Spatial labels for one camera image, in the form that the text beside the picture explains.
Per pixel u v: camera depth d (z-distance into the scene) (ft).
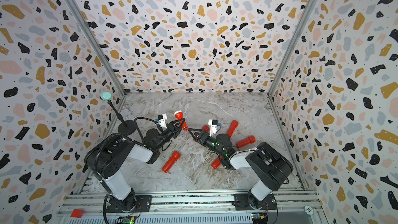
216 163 2.81
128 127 3.29
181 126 2.63
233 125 3.29
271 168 1.52
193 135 2.41
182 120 2.74
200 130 2.40
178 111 2.79
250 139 3.08
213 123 2.55
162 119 2.69
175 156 2.86
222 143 2.17
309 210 2.40
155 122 2.70
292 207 2.45
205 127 3.26
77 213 2.28
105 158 1.56
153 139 2.27
